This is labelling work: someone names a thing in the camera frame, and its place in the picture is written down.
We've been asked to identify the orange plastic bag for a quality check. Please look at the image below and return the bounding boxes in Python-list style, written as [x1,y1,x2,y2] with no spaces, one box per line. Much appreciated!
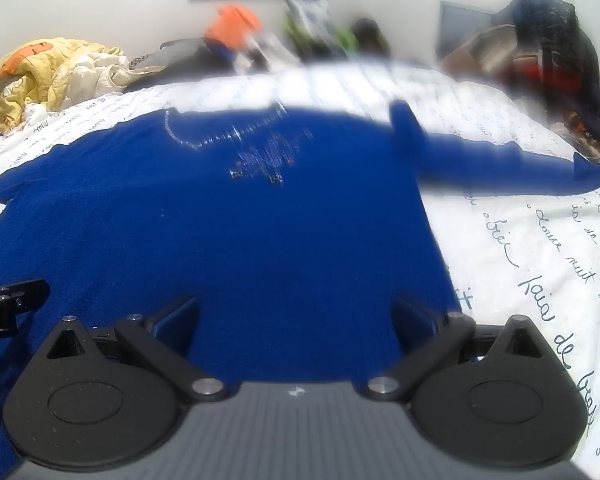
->
[205,4,264,56]

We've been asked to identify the dark clothes heap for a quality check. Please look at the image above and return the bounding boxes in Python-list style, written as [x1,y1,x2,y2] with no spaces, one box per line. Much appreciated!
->
[125,37,242,94]

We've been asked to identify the yellow quilt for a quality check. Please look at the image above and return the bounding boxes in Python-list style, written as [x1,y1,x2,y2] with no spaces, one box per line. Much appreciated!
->
[0,39,131,141]

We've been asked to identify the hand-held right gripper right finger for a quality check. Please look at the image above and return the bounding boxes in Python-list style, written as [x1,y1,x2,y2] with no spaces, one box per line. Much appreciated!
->
[362,296,557,404]

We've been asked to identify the pile of mixed clothes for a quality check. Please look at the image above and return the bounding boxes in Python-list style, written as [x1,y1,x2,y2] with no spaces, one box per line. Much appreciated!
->
[440,0,600,171]

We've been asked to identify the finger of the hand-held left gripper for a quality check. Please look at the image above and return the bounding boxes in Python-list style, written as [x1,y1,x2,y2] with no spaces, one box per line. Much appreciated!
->
[0,279,51,317]

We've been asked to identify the blue knit sweater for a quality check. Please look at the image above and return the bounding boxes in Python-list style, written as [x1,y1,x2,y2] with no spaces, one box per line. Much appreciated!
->
[0,100,600,467]

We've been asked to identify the grey framed panel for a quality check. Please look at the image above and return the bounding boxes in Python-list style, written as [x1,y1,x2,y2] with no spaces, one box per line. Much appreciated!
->
[437,1,497,61]

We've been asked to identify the dark camouflage hat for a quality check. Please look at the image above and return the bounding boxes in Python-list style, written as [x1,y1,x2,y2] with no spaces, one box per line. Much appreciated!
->
[350,17,394,57]

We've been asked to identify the green plastic item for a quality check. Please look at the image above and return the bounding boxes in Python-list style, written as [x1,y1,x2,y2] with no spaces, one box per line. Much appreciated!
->
[282,15,357,57]

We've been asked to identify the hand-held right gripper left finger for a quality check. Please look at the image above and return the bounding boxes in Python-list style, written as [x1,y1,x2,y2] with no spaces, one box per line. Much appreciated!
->
[45,296,227,404]

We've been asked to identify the white script-printed bedspread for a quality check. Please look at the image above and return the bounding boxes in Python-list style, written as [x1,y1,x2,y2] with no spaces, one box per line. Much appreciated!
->
[0,57,600,480]

